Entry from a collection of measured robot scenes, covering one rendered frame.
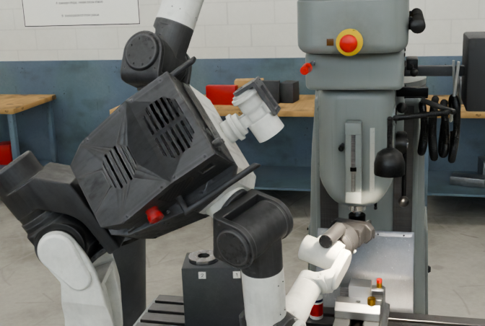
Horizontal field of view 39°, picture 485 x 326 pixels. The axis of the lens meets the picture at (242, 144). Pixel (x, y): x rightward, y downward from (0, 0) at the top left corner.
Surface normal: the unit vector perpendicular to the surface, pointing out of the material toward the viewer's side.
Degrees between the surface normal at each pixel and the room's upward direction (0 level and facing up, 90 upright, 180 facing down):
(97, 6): 90
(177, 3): 73
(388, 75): 90
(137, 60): 67
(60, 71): 90
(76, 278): 90
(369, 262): 63
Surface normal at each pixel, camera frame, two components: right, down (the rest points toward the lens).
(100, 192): -0.50, -0.04
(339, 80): -0.23, 0.24
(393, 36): 0.25, 0.22
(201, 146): -0.32, -0.19
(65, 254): -0.01, 0.24
